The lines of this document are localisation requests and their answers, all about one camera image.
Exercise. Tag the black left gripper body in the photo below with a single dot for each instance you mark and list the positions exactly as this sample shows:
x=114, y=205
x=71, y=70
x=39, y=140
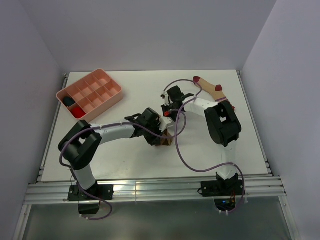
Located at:
x=150, y=137

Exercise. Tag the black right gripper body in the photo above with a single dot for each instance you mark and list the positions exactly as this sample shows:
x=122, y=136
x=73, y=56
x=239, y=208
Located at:
x=172, y=110

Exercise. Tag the tan argyle sock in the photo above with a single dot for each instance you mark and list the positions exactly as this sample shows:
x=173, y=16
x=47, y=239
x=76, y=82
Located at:
x=164, y=141

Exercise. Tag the tan maroon striped sock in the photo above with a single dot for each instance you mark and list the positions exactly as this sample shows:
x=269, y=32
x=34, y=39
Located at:
x=215, y=91

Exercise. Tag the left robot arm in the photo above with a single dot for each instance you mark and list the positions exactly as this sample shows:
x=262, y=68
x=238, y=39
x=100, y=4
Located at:
x=78, y=147

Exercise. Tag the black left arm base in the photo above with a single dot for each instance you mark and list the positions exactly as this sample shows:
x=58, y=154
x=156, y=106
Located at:
x=89, y=203

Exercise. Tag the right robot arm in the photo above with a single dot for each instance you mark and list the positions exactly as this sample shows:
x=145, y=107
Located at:
x=223, y=126

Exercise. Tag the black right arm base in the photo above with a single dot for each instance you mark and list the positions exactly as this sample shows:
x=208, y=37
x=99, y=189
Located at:
x=229, y=189

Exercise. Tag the pink compartment organizer tray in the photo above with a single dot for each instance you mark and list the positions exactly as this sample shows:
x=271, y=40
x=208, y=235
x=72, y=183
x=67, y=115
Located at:
x=95, y=93

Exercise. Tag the red rolled sock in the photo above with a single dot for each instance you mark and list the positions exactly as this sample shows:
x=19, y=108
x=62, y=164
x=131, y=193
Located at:
x=78, y=112

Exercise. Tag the dark teal rolled sock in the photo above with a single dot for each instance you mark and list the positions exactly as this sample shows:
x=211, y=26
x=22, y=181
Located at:
x=68, y=101

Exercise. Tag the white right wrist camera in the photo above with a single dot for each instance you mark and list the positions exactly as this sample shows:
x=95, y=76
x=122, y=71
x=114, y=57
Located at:
x=165, y=97

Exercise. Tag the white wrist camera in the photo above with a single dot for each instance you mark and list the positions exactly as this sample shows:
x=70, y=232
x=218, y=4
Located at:
x=165, y=122
x=165, y=97

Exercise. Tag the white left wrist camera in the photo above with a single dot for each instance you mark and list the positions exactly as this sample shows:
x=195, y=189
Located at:
x=165, y=122

